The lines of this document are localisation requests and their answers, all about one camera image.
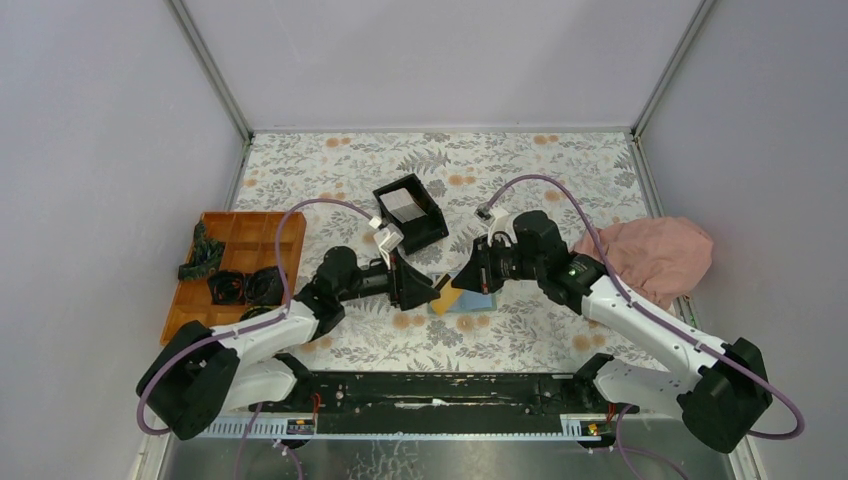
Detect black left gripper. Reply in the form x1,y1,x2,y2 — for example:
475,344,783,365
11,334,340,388
336,248,441,311

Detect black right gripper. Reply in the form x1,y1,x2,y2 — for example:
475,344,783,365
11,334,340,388
452,233,544,294

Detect gold credit card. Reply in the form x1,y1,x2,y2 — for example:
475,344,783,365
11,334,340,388
429,281,463,316

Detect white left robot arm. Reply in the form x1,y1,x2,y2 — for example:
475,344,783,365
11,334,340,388
136,246,440,440

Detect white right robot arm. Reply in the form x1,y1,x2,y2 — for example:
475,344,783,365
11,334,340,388
452,206,773,453

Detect black card box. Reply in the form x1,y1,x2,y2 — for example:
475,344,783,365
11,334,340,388
373,174,449,254

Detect stack of white cards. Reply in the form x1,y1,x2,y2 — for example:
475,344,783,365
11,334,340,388
379,188,426,223

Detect pink cloth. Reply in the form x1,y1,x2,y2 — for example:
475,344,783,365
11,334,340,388
573,217,714,311

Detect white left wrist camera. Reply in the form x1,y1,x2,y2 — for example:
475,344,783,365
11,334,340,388
368,217,404,254

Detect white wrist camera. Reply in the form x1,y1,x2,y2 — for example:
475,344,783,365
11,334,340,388
368,217,404,254
475,203,511,246

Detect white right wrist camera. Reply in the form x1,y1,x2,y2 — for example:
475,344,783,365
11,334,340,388
475,203,511,246

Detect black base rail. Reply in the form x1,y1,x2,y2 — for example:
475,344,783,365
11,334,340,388
262,371,621,436

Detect black coiled strap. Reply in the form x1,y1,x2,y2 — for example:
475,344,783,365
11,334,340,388
245,266,287,307
207,271,248,307

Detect green patterned strap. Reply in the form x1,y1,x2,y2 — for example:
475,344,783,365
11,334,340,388
177,221,227,282

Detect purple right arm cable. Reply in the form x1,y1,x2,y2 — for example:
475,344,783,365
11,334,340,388
476,174,806,441

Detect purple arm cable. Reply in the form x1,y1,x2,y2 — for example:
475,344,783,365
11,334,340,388
476,174,806,441
135,197,382,437

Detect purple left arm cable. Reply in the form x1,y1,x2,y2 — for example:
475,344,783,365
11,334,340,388
135,197,382,437

